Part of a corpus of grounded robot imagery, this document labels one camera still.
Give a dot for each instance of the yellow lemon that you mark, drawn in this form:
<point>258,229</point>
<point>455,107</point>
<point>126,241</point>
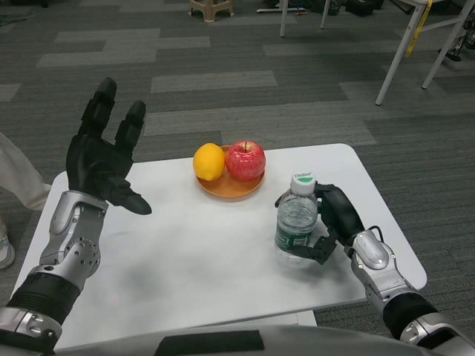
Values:
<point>208,163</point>

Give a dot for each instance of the beige plastic stool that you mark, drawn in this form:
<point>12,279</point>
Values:
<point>211,7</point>

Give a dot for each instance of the black bag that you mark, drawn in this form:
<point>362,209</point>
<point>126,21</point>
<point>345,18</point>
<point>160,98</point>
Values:
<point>363,7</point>

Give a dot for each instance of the silver robot chest black window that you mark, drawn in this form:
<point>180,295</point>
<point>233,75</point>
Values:
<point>297,343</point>

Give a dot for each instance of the orange round plate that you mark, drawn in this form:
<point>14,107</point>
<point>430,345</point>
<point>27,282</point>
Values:
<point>232,191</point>

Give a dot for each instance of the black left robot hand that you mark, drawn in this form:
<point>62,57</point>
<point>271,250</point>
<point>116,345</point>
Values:
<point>92,167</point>

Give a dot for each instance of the black and silver robot legs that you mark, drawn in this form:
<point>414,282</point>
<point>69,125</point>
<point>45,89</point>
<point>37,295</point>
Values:
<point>455,53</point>

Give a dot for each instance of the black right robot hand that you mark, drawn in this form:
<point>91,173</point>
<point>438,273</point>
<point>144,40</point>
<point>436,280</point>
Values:
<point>341,215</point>

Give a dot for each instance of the white table legs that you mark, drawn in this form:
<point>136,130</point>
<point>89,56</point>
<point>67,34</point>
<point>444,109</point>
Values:
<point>283,20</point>

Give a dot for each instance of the red apple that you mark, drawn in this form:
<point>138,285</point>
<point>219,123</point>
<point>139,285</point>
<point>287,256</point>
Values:
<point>245,161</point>

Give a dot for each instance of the white metal table frame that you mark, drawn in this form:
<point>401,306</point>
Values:
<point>396,55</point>

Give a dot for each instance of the person in beige trousers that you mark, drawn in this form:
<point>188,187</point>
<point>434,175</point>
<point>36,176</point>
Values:
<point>18,174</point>

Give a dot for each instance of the clear water bottle white cap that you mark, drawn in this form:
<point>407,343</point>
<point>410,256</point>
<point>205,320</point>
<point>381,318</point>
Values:
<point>297,219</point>

